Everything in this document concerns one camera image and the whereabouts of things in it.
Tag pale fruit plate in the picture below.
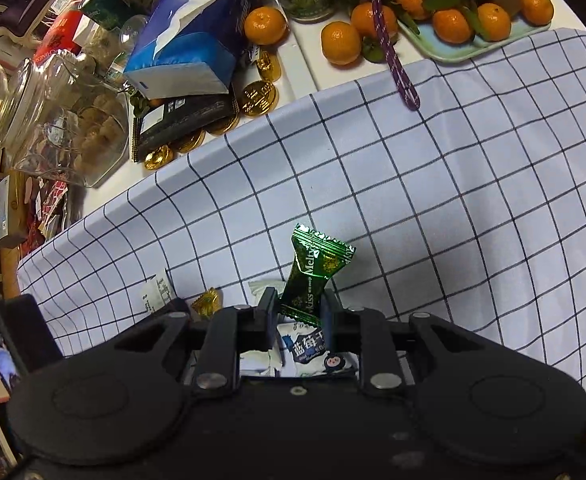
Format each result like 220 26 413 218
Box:
398 10 554 64

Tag dark blue berry packet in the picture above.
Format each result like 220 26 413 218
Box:
278 322 360 377

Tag scattered gold foil coins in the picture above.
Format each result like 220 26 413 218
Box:
143 50 280 171

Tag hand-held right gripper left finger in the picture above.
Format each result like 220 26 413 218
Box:
113 287 279 394

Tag gold foil candy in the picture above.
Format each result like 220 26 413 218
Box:
191 287 224 321

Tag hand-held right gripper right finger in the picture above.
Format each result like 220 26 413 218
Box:
321 294 494 394

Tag small white and blue box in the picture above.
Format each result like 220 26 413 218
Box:
0 175 29 249

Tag blue tissue pack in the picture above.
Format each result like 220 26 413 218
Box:
123 0 259 99

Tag black box with gold edge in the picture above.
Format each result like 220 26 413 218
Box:
132 94 240 163

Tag blue checked tablecloth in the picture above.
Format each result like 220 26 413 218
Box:
17 27 586 406

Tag tangerine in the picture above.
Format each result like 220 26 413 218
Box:
245 6 289 46
320 21 363 66

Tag clear glass jar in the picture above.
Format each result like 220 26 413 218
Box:
3 50 131 189

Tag red tin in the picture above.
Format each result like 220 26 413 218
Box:
33 10 87 62

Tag small green candy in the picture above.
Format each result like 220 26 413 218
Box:
279 223 356 321

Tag heap of red packets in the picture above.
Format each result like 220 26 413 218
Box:
23 175 70 242

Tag pile of leafy tangerines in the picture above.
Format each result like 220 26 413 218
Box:
350 0 556 46

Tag purple lanyard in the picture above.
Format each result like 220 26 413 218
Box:
365 0 424 112

